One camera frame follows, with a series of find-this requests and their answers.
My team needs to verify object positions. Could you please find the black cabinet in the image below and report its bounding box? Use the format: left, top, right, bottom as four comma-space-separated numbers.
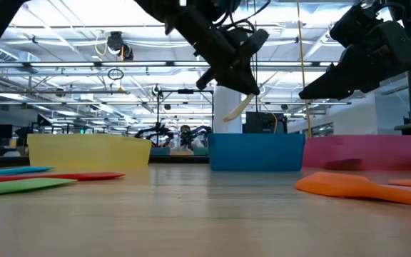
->
245, 111, 288, 134

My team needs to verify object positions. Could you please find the yellow translucent plastic bin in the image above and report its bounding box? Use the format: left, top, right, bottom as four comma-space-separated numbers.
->
26, 133, 153, 168

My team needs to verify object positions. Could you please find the black ceiling cable reel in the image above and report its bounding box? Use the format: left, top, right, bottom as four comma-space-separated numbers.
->
106, 31, 135, 61

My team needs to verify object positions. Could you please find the yellow hanging cable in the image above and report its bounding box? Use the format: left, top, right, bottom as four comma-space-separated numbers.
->
296, 0, 313, 138

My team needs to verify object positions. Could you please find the blue plastic bin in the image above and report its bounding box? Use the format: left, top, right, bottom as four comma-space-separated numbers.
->
208, 133, 305, 172

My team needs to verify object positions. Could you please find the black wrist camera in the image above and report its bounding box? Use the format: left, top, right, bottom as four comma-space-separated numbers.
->
329, 2, 387, 49
226, 27, 271, 64

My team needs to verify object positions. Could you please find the cream handled knife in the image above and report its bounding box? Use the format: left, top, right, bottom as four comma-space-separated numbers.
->
222, 93, 255, 124

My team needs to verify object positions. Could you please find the blue silicone spatula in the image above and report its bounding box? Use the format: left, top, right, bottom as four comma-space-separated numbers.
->
0, 166, 55, 178

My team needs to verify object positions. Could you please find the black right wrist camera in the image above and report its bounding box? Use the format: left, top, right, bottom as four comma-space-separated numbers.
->
329, 2, 387, 49

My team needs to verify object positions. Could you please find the green silicone spatula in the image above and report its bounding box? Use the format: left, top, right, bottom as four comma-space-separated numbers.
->
0, 178, 78, 199

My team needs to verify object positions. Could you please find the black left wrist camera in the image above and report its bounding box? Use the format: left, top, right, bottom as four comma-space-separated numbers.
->
226, 27, 271, 64

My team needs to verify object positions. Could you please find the white building column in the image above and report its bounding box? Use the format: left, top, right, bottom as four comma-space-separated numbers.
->
213, 84, 244, 134

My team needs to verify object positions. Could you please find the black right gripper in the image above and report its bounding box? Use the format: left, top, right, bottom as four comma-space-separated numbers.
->
298, 19, 411, 101

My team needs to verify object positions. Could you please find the long ceiling light bar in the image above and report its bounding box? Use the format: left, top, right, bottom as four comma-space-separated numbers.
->
0, 61, 338, 69

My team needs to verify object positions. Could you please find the grey ventilation duct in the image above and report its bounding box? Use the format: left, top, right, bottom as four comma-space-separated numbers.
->
0, 44, 41, 74

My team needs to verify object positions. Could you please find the person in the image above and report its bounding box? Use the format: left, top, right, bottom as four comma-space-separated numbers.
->
171, 124, 206, 156

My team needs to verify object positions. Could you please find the pink plastic bin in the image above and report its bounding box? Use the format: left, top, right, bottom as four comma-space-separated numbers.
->
302, 134, 411, 171

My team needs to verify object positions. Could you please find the black gantry frame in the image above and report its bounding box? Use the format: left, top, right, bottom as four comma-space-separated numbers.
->
155, 89, 215, 147

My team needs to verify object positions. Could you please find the red silicone spatula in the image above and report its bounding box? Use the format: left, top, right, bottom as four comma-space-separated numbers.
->
0, 172, 126, 186

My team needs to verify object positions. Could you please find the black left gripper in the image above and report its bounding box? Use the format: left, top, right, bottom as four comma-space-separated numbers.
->
166, 4, 263, 96

